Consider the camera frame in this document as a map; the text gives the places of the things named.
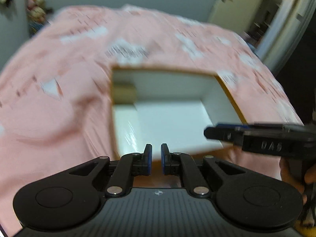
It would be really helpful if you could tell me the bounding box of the right hand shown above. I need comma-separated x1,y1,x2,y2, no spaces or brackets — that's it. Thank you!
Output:
278,157,316,228

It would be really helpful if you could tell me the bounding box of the white door with handle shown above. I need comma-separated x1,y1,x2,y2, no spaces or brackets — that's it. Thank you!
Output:
207,0,316,70

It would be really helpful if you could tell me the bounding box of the orange cardboard storage box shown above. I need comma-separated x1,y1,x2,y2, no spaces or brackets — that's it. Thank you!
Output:
110,69,246,161

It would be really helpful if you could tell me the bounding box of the pink printed duvet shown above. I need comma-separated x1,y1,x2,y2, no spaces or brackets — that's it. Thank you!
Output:
1,5,301,236

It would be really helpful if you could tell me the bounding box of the gold small box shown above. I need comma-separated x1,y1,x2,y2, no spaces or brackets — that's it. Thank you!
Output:
112,84,137,104

